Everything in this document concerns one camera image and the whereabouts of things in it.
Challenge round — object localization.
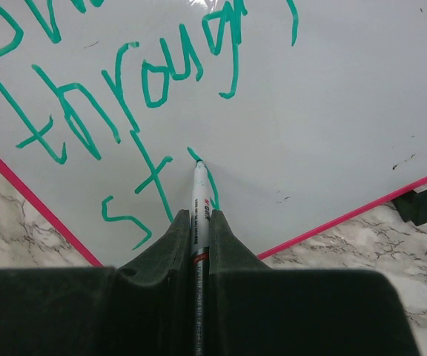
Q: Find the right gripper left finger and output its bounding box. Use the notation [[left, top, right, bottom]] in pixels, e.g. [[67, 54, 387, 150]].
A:
[[0, 210, 190, 355]]

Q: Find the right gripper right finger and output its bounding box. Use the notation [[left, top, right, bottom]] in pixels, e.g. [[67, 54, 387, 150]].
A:
[[208, 211, 420, 355]]

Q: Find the green whiteboard marker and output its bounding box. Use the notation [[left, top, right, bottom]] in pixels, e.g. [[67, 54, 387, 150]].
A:
[[191, 160, 210, 355]]

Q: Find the whiteboard with pink frame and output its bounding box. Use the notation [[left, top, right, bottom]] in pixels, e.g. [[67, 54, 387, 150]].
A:
[[0, 1, 427, 266]]

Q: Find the black clip on whiteboard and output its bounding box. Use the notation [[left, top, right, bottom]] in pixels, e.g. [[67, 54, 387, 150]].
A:
[[392, 189, 427, 226]]

